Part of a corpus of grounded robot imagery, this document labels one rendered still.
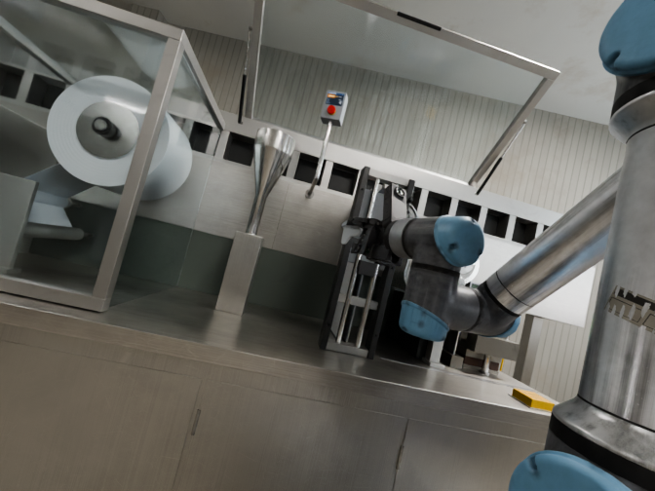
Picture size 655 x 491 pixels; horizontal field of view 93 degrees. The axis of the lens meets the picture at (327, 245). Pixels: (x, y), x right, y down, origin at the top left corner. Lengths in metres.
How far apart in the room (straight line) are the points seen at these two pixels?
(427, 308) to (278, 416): 0.48
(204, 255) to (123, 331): 0.64
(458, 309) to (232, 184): 1.08
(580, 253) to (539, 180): 3.37
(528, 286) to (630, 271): 0.22
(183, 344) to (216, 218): 0.71
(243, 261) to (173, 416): 0.48
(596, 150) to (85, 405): 4.33
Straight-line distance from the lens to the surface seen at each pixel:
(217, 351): 0.76
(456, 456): 1.00
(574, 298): 1.95
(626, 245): 0.35
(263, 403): 0.82
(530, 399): 1.06
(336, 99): 1.16
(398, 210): 0.65
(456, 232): 0.47
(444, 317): 0.50
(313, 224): 1.35
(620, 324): 0.34
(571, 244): 0.53
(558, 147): 4.10
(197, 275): 1.39
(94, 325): 0.83
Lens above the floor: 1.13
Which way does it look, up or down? 3 degrees up
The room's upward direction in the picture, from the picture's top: 14 degrees clockwise
